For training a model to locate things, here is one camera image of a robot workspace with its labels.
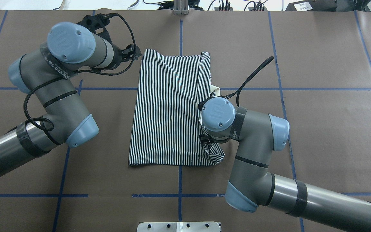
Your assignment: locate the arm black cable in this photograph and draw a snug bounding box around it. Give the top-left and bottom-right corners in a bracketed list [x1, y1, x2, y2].
[23, 13, 138, 145]
[221, 56, 275, 107]

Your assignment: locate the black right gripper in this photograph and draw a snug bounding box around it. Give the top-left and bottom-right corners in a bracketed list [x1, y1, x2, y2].
[199, 130, 231, 146]

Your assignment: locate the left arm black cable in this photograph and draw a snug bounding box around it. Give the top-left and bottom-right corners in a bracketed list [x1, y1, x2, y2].
[23, 13, 138, 145]

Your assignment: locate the white pedestal column base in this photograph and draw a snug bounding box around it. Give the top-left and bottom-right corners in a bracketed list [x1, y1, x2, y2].
[137, 221, 222, 232]

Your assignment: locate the striped polo shirt white collar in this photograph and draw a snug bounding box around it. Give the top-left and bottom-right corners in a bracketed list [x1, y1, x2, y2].
[128, 49, 225, 166]

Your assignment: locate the aluminium frame post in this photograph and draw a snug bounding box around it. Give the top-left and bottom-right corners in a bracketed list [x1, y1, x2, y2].
[173, 0, 189, 15]

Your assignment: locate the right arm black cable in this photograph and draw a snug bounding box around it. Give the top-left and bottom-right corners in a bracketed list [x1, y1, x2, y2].
[221, 56, 275, 107]

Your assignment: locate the black box white label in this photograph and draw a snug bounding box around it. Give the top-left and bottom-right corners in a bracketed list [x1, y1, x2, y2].
[284, 0, 337, 12]

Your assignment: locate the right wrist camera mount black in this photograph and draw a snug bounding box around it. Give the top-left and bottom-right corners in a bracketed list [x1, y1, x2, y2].
[197, 96, 225, 111]

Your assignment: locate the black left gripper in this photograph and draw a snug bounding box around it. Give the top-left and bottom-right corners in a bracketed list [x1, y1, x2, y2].
[109, 45, 141, 70]

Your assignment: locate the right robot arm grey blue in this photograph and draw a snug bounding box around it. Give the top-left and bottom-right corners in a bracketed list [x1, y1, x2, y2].
[201, 92, 371, 232]

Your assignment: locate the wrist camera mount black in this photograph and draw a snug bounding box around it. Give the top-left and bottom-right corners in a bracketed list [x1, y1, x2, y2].
[197, 96, 225, 111]
[77, 14, 112, 44]

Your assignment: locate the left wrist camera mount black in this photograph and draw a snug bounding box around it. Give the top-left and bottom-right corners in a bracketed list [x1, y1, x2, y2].
[77, 14, 112, 44]

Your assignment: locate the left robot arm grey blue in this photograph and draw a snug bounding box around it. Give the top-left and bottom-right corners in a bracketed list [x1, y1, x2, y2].
[0, 22, 140, 177]

